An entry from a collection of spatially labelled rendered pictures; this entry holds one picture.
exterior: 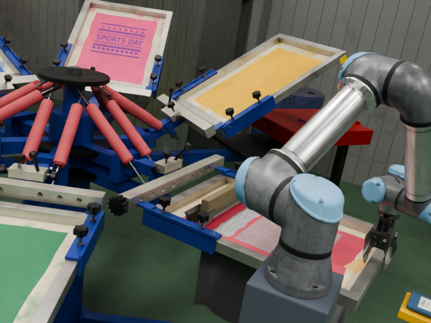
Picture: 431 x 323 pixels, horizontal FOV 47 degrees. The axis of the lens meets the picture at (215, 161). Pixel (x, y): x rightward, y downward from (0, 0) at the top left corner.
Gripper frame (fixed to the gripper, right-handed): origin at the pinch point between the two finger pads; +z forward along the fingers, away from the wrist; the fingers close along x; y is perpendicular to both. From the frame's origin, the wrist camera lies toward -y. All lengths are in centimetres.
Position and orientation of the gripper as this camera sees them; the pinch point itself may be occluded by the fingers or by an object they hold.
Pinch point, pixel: (374, 262)
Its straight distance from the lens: 182.8
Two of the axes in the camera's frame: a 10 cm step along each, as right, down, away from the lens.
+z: -1.5, 9.3, 3.3
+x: 8.5, 2.9, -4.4
